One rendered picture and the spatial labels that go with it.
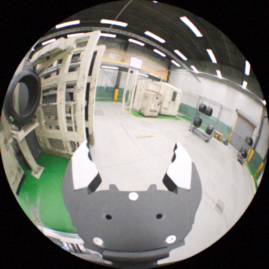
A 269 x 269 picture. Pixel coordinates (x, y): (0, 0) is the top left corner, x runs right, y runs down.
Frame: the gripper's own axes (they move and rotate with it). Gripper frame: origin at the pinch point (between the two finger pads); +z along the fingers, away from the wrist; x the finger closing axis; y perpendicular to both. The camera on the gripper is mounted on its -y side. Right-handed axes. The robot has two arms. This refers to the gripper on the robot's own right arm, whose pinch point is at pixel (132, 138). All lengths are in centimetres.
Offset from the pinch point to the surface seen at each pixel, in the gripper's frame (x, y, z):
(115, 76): -190, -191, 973
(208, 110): 349, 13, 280
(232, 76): 985, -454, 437
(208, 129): 351, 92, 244
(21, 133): -106, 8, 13
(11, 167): -177, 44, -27
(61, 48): -75, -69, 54
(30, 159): -151, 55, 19
